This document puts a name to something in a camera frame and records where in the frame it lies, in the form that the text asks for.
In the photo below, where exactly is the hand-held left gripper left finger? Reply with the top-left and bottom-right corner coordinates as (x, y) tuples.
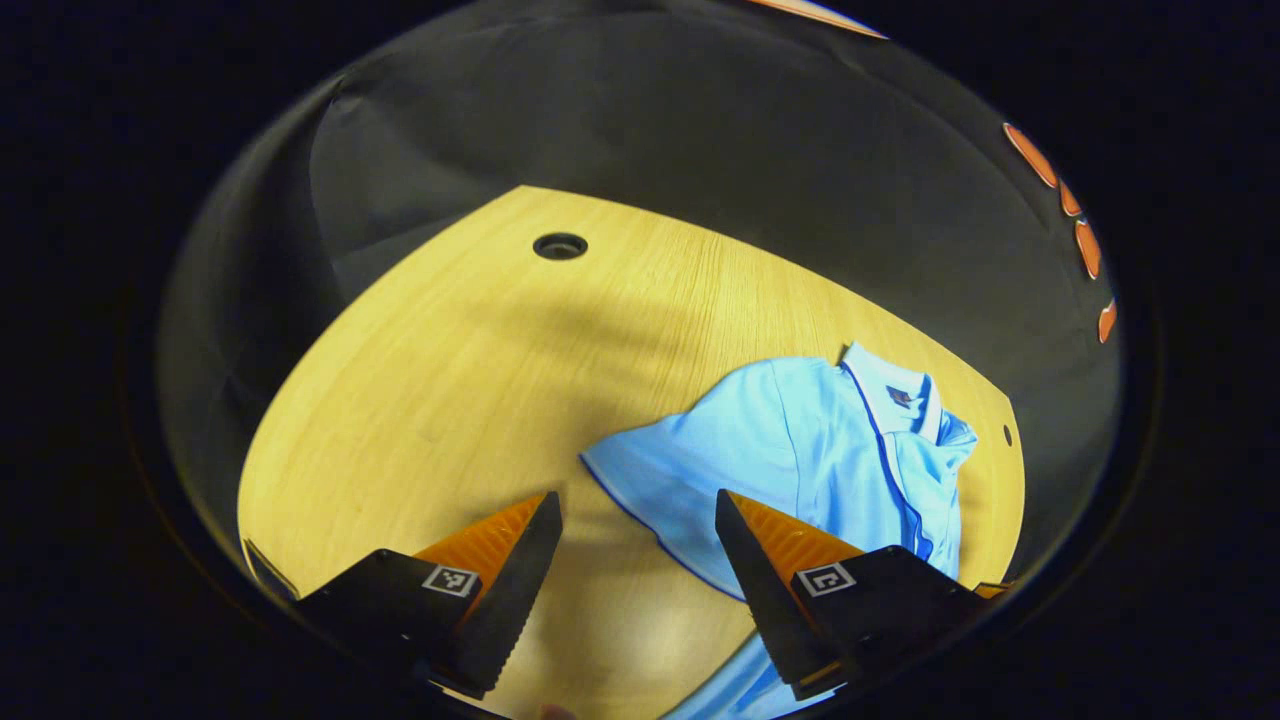
(295, 490), (564, 701)

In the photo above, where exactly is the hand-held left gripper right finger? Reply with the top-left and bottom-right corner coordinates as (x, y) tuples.
(714, 488), (1013, 701)

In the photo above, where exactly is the light blue T-shirt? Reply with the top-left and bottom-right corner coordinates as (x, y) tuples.
(580, 342), (979, 720)

